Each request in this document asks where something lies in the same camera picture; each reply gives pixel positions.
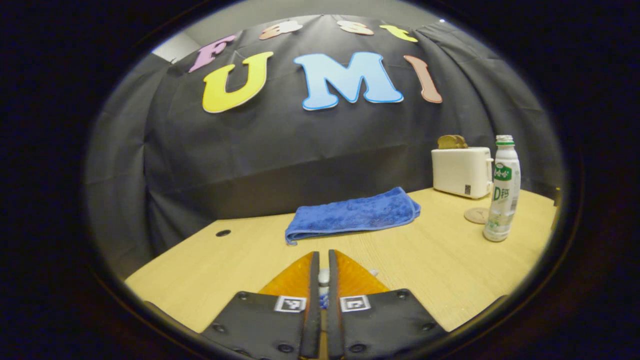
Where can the white water bottle green label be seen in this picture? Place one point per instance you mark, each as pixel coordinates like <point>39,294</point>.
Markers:
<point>501,200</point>

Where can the round brown coaster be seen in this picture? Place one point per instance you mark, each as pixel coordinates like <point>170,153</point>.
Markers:
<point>475,216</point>

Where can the blue towel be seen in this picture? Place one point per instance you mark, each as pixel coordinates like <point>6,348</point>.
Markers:
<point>350,215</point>

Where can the white blue-patterned teacup lid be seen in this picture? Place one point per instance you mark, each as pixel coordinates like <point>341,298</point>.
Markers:
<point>324,276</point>

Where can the black backdrop cloth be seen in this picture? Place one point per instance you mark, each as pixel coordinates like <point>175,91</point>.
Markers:
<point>300,150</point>

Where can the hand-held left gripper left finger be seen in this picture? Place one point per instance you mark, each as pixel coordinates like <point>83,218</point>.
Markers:
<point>315,280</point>

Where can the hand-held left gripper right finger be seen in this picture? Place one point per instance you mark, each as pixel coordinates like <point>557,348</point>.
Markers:
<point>332,280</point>

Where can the white toaster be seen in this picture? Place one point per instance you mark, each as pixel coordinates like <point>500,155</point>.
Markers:
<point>460,172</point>

